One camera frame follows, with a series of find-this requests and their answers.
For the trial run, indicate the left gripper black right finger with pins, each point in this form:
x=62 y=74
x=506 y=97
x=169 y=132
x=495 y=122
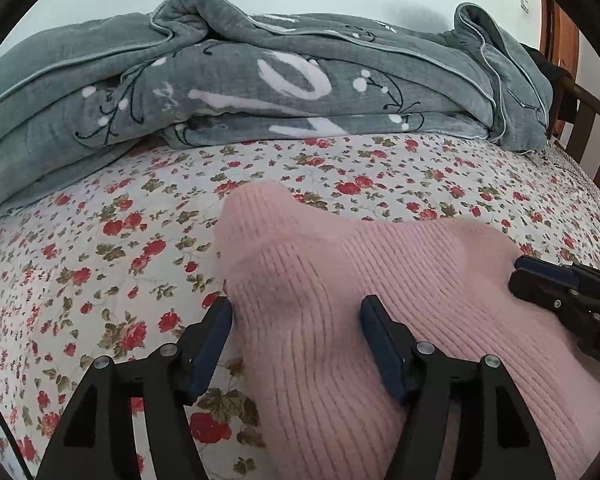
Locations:
x=497 y=439

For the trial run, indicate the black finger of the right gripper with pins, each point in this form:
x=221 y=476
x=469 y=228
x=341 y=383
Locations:
x=551 y=291
x=545 y=267

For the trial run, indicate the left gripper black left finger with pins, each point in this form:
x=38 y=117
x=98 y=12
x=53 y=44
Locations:
x=94 y=438

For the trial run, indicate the pink knit sweater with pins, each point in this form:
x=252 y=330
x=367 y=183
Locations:
x=341 y=319

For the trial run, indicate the black clothing on footboard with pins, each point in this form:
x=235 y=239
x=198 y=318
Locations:
x=554 y=73

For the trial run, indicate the floral bed sheet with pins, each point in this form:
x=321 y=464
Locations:
x=123 y=261

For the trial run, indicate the brown wooden door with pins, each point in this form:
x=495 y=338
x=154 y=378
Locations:
x=560 y=37

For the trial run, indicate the grey floral quilt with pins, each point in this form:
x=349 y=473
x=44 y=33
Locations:
x=203 y=72

